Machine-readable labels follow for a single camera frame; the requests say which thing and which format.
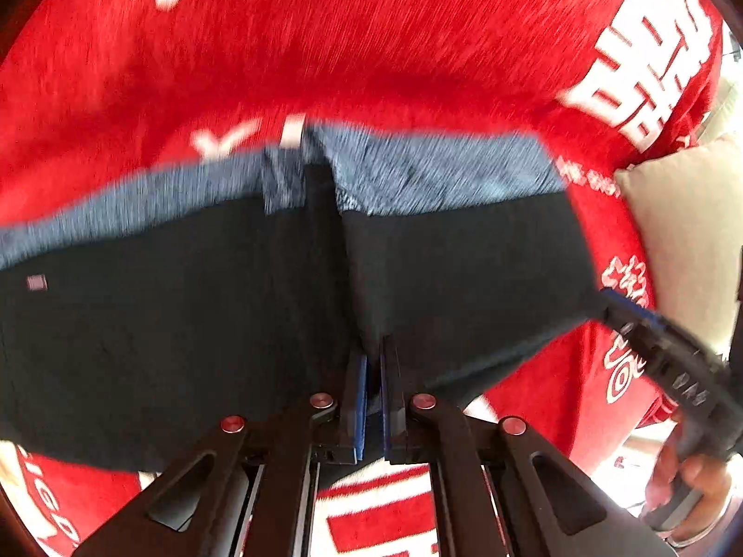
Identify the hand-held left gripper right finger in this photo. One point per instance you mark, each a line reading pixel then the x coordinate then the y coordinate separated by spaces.
pixel 385 418

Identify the red printed blanket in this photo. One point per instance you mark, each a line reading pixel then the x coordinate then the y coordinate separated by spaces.
pixel 348 40

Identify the black pants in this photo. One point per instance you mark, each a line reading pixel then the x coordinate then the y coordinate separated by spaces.
pixel 174 348

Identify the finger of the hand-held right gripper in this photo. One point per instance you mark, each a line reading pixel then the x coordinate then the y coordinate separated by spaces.
pixel 638 316

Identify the beige pillow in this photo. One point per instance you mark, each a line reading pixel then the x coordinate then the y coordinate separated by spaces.
pixel 691 232

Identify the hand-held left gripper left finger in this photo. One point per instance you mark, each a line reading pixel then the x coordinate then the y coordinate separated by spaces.
pixel 360 418

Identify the person's right hand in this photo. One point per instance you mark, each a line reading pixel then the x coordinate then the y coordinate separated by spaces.
pixel 705 476

